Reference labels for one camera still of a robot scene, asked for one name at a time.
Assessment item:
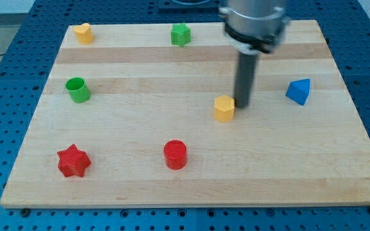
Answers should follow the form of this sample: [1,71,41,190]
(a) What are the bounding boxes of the blue triangle block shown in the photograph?
[285,78,310,106]

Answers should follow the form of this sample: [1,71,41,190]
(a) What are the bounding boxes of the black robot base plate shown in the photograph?
[157,0,227,13]

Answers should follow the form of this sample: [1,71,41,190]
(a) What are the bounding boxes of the yellow heart block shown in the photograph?
[73,22,94,45]

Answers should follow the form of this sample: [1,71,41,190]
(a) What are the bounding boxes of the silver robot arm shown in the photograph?
[219,0,289,55]

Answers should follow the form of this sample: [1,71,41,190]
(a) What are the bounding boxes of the wooden board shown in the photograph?
[0,20,370,209]

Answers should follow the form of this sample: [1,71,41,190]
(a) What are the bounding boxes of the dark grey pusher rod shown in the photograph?
[233,53,258,108]

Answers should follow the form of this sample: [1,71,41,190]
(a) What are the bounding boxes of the red star block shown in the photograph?
[57,144,92,178]

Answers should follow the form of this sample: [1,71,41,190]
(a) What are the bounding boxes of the red cylinder block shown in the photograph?
[163,140,187,170]

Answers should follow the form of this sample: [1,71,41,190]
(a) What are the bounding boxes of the green cylinder block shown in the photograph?
[66,77,91,103]

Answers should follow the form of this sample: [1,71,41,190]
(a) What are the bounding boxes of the yellow hexagon block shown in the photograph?
[214,95,234,123]

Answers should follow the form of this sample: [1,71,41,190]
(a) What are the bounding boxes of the green star block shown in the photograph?
[170,22,191,47]

